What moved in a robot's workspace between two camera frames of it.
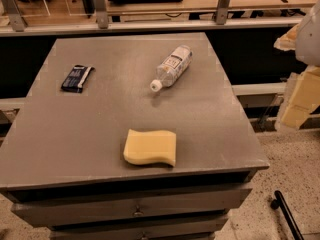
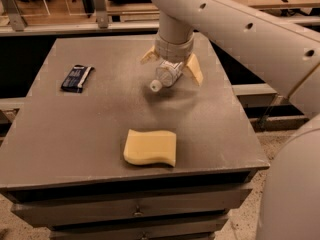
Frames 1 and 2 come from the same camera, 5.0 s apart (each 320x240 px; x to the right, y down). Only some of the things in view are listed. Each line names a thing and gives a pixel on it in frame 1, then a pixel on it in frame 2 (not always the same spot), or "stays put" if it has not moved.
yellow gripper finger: (288, 40) -> (150, 56)
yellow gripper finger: (305, 98) -> (194, 69)
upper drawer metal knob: (137, 212) stays put
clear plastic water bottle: (171, 70) stays put
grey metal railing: (13, 24) stays put
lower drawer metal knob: (144, 236) stays put
